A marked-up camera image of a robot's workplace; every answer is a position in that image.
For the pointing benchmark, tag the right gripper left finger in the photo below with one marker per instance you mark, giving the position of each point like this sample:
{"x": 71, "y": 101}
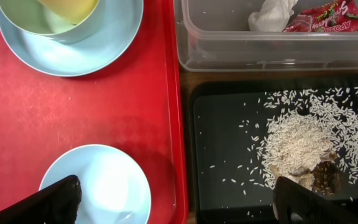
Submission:
{"x": 56, "y": 204}

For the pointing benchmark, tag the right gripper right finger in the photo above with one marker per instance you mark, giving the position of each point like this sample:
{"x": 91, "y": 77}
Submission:
{"x": 291, "y": 198}

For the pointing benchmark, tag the small light blue bowl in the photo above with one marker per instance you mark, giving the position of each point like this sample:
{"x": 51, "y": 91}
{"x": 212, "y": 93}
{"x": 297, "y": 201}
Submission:
{"x": 114, "y": 187}

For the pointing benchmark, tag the food scraps and rice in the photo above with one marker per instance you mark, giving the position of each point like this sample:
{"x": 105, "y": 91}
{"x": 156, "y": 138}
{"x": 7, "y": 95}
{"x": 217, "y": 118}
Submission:
{"x": 303, "y": 146}

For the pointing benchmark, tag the white napkin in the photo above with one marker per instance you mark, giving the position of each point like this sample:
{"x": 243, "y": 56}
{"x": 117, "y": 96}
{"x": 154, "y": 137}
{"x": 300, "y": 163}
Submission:
{"x": 273, "y": 16}

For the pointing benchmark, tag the red snack wrapper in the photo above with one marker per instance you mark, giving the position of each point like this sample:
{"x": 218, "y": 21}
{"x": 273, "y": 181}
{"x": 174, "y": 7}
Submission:
{"x": 335, "y": 16}

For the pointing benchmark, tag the black plastic tray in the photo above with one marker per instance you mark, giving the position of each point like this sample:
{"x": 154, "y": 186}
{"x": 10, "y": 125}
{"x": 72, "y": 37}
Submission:
{"x": 222, "y": 140}

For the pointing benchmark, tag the red plastic tray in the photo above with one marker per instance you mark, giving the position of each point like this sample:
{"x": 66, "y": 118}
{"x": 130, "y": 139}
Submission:
{"x": 133, "y": 104}

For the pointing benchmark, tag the clear plastic bin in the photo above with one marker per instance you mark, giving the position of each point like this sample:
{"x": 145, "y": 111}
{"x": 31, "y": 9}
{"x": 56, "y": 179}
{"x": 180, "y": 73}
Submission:
{"x": 214, "y": 36}

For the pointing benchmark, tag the green bowl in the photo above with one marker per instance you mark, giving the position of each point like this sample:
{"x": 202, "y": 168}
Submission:
{"x": 32, "y": 17}

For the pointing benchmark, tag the light blue plate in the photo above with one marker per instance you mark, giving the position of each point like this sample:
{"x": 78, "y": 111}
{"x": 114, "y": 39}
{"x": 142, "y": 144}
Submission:
{"x": 120, "y": 24}

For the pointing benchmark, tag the yellow cup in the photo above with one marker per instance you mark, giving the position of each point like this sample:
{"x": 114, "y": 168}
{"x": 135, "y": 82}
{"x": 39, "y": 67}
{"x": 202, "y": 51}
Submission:
{"x": 73, "y": 11}

